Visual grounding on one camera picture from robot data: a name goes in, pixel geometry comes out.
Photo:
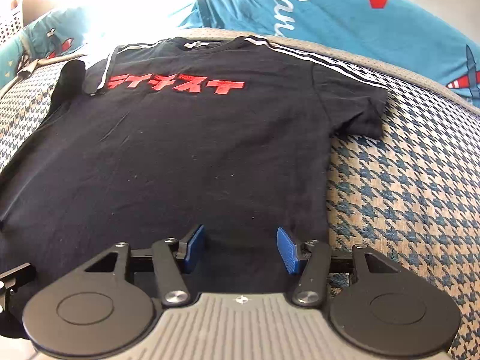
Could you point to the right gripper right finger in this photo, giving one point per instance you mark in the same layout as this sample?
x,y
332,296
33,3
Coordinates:
x,y
371,301

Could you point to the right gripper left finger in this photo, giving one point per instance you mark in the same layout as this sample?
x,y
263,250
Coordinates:
x,y
110,302

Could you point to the black garment with white stripes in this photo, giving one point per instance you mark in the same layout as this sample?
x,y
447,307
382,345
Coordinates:
x,y
156,139

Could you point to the houndstooth blue beige mattress cover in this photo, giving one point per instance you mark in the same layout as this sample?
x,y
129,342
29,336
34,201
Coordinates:
x,y
415,193

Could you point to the white perforated laundry basket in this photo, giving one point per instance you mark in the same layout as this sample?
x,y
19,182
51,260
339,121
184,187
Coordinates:
x,y
11,21

